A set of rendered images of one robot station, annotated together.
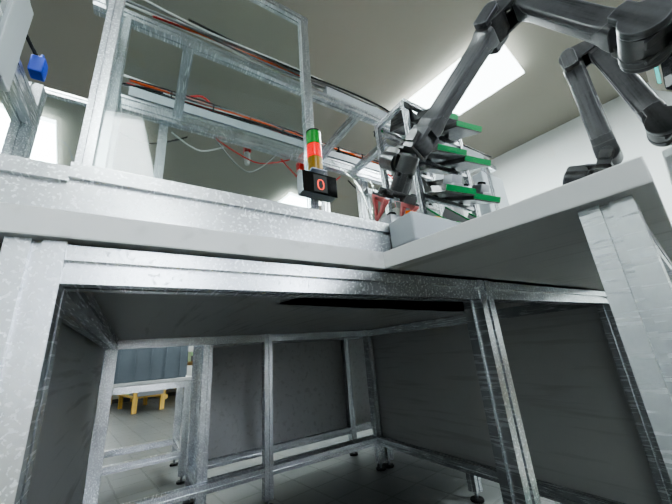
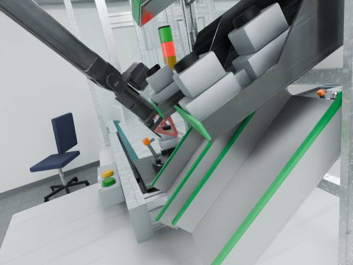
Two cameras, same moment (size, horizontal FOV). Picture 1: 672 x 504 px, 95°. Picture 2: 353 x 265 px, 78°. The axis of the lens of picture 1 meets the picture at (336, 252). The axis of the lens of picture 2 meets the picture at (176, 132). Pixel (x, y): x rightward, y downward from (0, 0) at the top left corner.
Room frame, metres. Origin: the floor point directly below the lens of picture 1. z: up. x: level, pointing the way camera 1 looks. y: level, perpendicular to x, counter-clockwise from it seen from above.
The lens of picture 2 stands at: (1.08, -0.82, 1.26)
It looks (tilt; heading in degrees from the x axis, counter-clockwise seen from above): 16 degrees down; 106
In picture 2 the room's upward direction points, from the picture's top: 11 degrees counter-clockwise
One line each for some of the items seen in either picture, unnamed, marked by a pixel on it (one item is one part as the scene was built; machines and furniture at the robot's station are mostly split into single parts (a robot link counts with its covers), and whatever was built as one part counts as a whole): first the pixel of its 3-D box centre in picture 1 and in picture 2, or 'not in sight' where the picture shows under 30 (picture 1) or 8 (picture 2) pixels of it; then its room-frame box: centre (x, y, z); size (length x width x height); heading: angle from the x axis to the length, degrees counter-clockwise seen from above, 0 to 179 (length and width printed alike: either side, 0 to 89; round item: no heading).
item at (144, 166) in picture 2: not in sight; (174, 164); (0.87, -0.18, 0.96); 0.24 x 0.24 x 0.02; 33
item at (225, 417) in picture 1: (360, 390); not in sight; (2.39, -0.10, 0.43); 2.20 x 0.38 x 0.86; 123
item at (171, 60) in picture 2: (315, 165); (170, 63); (0.87, 0.05, 1.29); 0.05 x 0.05 x 0.05
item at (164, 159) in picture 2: not in sight; (173, 159); (0.87, -0.18, 0.98); 0.14 x 0.14 x 0.02
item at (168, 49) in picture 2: (314, 152); (168, 49); (0.87, 0.05, 1.34); 0.05 x 0.05 x 0.05
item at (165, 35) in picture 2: (313, 140); (165, 36); (0.87, 0.05, 1.39); 0.05 x 0.05 x 0.05
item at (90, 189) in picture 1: (350, 242); (122, 163); (0.60, -0.03, 0.91); 0.89 x 0.06 x 0.11; 123
